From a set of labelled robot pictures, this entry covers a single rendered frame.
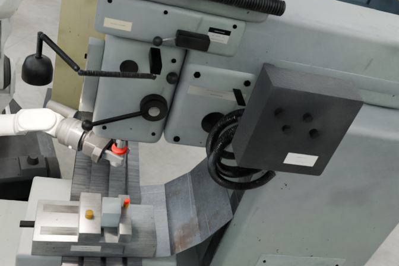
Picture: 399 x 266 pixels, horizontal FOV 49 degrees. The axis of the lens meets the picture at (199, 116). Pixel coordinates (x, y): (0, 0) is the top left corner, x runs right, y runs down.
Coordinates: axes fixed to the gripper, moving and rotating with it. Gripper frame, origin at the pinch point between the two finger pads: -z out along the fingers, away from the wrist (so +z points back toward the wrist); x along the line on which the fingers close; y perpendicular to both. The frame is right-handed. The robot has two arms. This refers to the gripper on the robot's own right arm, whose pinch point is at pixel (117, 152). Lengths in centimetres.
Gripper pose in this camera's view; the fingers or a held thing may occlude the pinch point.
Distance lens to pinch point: 137.0
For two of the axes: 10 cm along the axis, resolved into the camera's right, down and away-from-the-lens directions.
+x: 2.9, -4.9, 8.2
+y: -2.7, 7.8, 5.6
